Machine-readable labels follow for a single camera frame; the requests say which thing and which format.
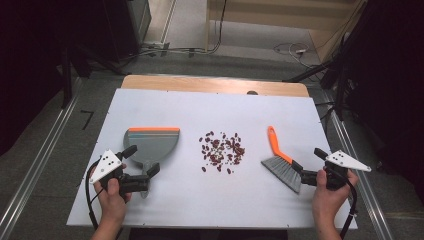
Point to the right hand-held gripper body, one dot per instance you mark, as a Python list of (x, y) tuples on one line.
[(345, 160)]

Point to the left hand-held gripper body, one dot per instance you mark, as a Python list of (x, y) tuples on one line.
[(106, 165)]

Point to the orange hand brush grey bristles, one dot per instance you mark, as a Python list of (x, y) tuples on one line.
[(283, 168)]

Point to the grey dustpan with orange lip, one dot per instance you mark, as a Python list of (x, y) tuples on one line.
[(153, 146)]

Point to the pile of red beans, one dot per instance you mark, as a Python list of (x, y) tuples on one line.
[(216, 144)]

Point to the person's left hand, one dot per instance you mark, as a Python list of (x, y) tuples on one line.
[(111, 206)]

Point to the person's right hand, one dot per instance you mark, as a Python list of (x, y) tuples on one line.
[(328, 203)]

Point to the black metal stand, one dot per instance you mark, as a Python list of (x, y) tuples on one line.
[(340, 96)]

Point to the white board sheet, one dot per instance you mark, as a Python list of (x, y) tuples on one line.
[(216, 196)]

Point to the wooden table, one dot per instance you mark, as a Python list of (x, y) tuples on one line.
[(200, 85)]

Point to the black curtain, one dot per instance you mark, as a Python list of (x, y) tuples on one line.
[(40, 50)]

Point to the aluminium floor rail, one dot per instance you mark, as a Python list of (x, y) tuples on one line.
[(373, 206), (33, 173)]

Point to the light wooden furniture frame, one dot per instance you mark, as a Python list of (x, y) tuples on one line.
[(266, 21)]

